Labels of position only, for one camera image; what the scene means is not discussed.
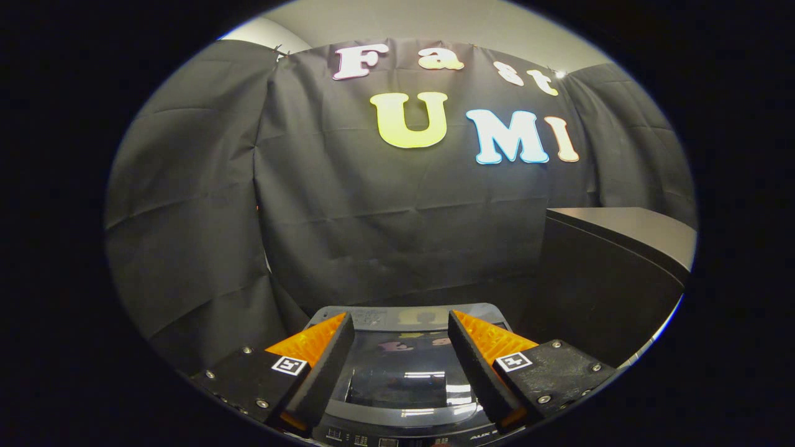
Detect beige cabinet with dark top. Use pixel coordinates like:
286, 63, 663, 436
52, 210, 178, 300
519, 207, 697, 368

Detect dark washing machine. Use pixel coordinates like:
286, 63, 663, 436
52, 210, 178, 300
303, 303, 517, 447

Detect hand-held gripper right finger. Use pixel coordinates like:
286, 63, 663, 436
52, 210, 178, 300
447, 309, 617, 433

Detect black backdrop cloth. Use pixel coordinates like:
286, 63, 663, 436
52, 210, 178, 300
104, 38, 697, 374

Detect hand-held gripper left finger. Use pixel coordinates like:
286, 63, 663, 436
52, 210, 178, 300
189, 312, 355, 435

